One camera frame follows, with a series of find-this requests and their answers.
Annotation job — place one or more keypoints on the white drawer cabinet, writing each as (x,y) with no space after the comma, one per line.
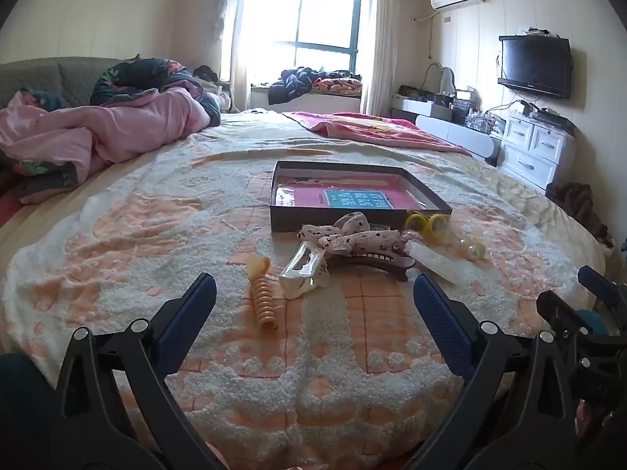
(531,149)

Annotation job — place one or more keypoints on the sheer white curtain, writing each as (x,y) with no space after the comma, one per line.
(240,34)

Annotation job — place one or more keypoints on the orange printed cushion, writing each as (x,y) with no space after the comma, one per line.
(340,83)

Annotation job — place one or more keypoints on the dark fur garment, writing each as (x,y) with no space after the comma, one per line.
(580,203)

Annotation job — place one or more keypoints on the pink and dark floral quilt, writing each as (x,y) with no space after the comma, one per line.
(122,122)

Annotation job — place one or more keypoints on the dark blue jacket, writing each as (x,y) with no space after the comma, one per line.
(291,83)

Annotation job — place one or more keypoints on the window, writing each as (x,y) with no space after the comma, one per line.
(326,14)

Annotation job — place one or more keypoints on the black wall television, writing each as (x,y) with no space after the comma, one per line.
(536,66)

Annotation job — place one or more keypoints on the pink printed blanket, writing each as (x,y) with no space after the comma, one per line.
(372,129)

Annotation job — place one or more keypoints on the black set-top box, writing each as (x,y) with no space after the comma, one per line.
(553,117)

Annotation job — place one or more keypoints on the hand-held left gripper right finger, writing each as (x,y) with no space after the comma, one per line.
(441,323)

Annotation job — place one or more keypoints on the pink spotted bow hair clip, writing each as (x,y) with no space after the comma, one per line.
(352,223)

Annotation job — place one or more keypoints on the white low cabinet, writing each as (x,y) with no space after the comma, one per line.
(460,134)

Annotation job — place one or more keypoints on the white hair claw clip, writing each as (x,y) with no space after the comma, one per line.
(313,281)

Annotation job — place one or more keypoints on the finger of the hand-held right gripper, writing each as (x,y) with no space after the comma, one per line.
(558,309)
(597,286)

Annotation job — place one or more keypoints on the yellow hoop earring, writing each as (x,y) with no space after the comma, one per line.
(436,227)
(416,220)

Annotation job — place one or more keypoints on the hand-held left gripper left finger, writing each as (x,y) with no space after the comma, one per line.
(188,313)

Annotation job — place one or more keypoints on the clear plastic packet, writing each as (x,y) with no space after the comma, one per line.
(436,260)

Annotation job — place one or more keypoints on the arched table mirror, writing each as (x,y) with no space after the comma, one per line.
(448,81)

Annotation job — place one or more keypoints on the grey padded headboard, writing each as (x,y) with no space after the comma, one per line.
(73,76)

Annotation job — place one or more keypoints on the maroon hair claw clip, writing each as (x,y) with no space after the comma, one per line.
(372,263)

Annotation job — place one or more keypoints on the cream curtain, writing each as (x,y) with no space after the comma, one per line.
(379,44)

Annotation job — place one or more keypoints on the dark cardboard box tray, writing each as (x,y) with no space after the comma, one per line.
(303,220)

